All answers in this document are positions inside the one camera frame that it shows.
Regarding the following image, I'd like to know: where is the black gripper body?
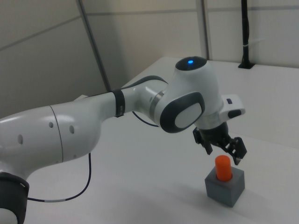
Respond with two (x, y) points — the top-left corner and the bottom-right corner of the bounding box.
(198, 121), (231, 146)

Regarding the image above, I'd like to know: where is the orange cylinder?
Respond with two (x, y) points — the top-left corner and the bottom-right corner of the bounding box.
(214, 154), (233, 182)

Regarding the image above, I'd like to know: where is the grey block with round hole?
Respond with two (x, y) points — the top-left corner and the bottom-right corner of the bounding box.
(204, 166), (245, 208)

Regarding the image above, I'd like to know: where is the black pole with base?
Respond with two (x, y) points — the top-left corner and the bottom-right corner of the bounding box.
(238, 0), (256, 70)

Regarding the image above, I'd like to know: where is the black cable strap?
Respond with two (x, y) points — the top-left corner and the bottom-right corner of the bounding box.
(111, 89), (126, 118)

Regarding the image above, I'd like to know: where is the grey partition post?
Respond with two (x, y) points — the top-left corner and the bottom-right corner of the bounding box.
(200, 0), (213, 61)
(76, 0), (112, 92)

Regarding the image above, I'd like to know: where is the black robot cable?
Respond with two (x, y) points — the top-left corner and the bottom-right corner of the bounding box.
(27, 111), (161, 202)

